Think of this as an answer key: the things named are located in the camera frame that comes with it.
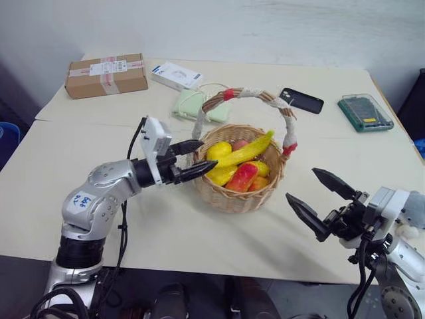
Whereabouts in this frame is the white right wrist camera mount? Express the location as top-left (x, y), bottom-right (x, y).
top-left (340, 186), bottom-right (411, 249)

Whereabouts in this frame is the dark rounded shape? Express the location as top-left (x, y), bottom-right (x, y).
top-left (151, 282), bottom-right (187, 319)

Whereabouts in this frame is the wicker basket with handle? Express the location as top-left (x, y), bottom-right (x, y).
top-left (191, 86), bottom-right (299, 214)

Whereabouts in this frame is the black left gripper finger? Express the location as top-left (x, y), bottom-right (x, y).
top-left (170, 140), bottom-right (205, 156)
top-left (174, 159), bottom-right (218, 184)

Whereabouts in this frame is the green screwdriver bit case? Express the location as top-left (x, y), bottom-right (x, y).
top-left (337, 93), bottom-right (395, 134)

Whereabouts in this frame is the white product box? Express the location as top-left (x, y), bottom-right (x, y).
top-left (151, 60), bottom-right (205, 91)

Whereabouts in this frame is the yellow lemon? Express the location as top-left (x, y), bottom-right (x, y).
top-left (206, 141), bottom-right (233, 161)

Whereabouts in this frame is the white cord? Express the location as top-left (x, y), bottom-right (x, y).
top-left (198, 82), bottom-right (230, 100)

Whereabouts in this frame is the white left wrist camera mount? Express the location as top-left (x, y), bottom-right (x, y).
top-left (138, 116), bottom-right (173, 185)

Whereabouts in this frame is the small yellow fruit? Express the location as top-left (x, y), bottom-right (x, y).
top-left (253, 160), bottom-right (271, 177)

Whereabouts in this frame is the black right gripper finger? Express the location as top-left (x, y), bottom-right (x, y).
top-left (311, 167), bottom-right (359, 201)
top-left (286, 192), bottom-right (333, 243)

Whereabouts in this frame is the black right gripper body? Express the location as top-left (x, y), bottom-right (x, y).
top-left (324, 190), bottom-right (370, 243)

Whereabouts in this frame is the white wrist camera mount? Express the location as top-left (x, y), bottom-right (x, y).
top-left (138, 116), bottom-right (173, 185)
top-left (340, 186), bottom-right (411, 249)

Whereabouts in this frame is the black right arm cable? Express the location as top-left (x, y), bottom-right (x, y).
top-left (346, 231), bottom-right (389, 319)

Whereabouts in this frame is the red and yellow mango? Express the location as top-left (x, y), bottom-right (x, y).
top-left (225, 161), bottom-right (260, 193)

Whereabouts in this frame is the orange fruit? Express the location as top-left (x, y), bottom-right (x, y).
top-left (248, 176), bottom-right (270, 193)

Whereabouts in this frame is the blue bag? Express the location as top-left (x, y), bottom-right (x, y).
top-left (412, 137), bottom-right (425, 164)

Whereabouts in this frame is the brown taped cardboard box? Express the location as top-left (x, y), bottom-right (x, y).
top-left (64, 53), bottom-right (149, 100)

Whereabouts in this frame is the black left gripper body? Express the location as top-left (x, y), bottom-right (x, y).
top-left (157, 146), bottom-right (183, 186)

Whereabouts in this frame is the black phone case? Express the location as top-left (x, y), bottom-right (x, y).
top-left (278, 87), bottom-right (325, 115)

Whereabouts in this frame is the yellow banana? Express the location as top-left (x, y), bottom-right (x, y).
top-left (212, 129), bottom-right (276, 171)

